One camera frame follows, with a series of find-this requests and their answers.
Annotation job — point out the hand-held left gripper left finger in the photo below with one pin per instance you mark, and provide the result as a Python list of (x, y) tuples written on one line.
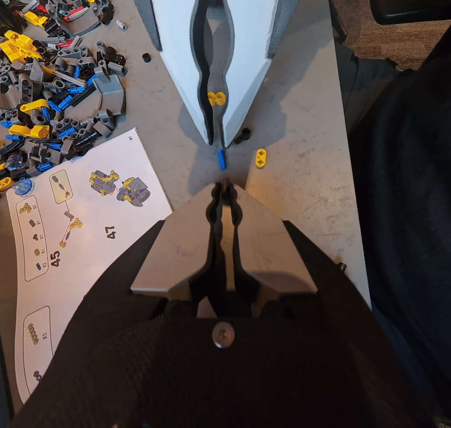
[(176, 255)]

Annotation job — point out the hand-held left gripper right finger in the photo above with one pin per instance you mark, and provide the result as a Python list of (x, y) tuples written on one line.
[(271, 255)]

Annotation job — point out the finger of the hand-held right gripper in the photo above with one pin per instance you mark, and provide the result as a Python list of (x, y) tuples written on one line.
[(253, 19), (176, 19)]

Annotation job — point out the yellow two-hole brick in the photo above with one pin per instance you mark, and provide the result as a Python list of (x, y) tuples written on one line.
[(260, 158)]

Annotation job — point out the blue pin brick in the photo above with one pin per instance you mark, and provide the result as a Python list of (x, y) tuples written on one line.
[(221, 159)]

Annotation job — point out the black pin connector brick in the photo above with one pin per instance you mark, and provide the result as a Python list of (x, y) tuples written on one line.
[(243, 135)]

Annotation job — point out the grey desk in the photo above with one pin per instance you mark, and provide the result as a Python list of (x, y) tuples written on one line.
[(299, 153)]

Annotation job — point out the white small pin brick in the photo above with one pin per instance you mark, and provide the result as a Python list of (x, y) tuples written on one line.
[(121, 25)]

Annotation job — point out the black bush brick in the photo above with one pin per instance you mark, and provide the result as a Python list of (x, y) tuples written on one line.
[(146, 57)]

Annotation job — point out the white building instruction booklet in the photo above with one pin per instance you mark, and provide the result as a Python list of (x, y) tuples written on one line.
[(88, 223)]

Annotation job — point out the pile of toy brick parts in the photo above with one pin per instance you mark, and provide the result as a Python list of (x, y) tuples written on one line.
[(53, 83)]

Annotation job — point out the black office chair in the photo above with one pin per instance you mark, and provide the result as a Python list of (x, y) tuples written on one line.
[(405, 2)]

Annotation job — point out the transparent blue round plate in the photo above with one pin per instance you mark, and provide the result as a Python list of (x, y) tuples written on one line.
[(23, 186)]

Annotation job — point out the transparent blue dome brick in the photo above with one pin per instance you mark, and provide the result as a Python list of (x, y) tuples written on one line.
[(14, 163)]

